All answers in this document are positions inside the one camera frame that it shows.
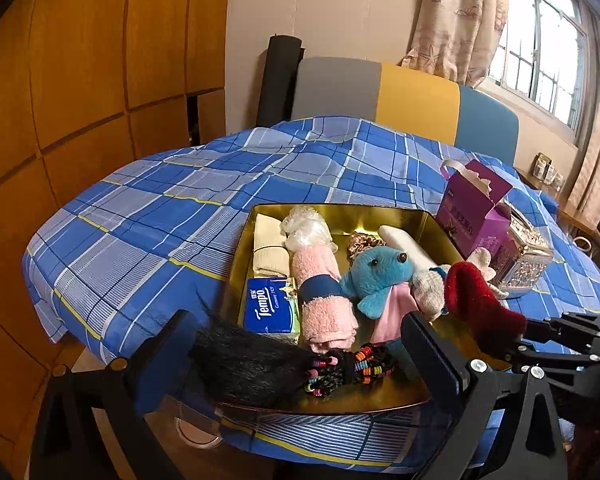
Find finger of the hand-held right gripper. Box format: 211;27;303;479
507;339;600;377
522;311;600;348

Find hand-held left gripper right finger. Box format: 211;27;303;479
401;312;568;480

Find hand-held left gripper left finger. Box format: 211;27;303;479
30;310;198;480

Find colourful beaded hair ties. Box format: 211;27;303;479
352;342;397;383

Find pale grey plush toy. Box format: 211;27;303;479
412;247;496;322

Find red fuzzy sock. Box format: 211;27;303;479
445;261;528;346

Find blue plush toy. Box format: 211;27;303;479
339;246;421;346

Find white tube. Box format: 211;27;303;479
378;225;448;273

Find pink towel roll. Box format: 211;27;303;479
292;246;361;353

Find blue tissue pack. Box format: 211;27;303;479
244;277;301;336

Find brown scrunchie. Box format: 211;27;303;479
350;232;386;261

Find gold tin tray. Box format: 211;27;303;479
215;203;511;416

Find cream socks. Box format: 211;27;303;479
254;212;291;278

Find silver ornate tissue box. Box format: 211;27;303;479
495;200;555;301

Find wooden desk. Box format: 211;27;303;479
515;167;600;261

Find purple carton box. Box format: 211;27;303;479
440;159;513;261

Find blue plaid bed sheet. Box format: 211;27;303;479
22;116;600;468

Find cluster of small jars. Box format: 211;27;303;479
531;152;565;188

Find grey yellow blue headboard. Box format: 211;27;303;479
290;56;521;166

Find window with metal bars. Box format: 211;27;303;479
487;0;588;136

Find wooden wardrobe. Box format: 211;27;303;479
0;0;233;480

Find black rolled mat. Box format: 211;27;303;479
256;35;306;128

